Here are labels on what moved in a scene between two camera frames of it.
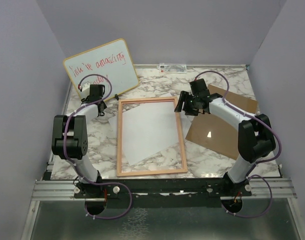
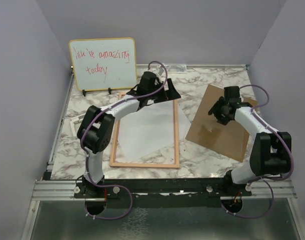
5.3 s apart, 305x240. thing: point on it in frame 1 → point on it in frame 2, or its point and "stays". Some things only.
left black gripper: (86, 99) → (169, 94)
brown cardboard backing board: (216, 133) stays
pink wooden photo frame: (119, 173) → (113, 163)
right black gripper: (185, 96) → (215, 110)
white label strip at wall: (172, 68) stays
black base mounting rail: (163, 193) stays
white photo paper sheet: (149, 129) stays
